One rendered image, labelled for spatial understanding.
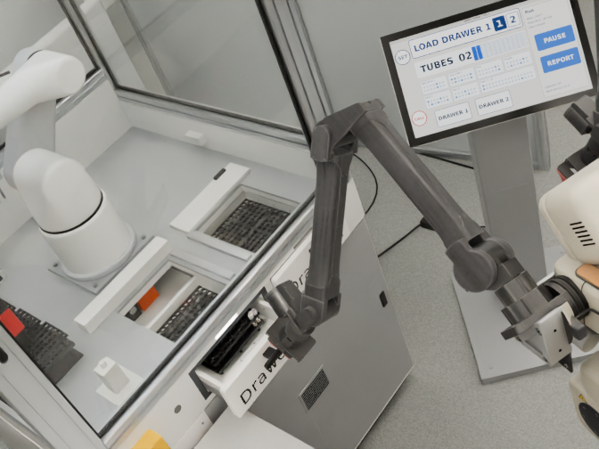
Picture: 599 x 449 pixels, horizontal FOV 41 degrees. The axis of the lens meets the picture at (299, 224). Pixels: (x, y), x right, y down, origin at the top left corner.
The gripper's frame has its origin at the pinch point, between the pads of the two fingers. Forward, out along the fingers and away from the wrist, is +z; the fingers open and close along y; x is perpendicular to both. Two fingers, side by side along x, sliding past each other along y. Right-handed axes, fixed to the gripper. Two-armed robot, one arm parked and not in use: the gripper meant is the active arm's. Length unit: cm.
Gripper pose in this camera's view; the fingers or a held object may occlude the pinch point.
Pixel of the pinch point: (282, 347)
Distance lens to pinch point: 191.6
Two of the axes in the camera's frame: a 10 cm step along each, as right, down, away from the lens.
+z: -2.5, 4.1, 8.8
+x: -6.0, 6.5, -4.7
